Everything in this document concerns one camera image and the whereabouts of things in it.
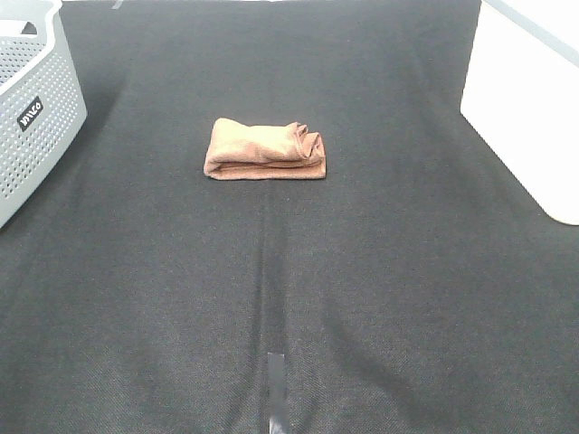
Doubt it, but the brown terry towel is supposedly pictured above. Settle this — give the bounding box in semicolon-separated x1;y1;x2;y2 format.
204;118;327;181

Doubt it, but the black tape strip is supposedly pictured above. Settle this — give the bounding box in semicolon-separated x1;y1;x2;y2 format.
267;353;290;434

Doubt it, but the black table mat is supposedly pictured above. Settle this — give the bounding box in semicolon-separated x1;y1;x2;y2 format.
1;1;578;433

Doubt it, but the white plastic bin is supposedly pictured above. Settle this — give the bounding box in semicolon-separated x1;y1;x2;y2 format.
460;1;578;225

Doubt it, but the grey perforated laundry basket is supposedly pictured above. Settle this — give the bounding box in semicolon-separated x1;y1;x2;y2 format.
1;1;87;223

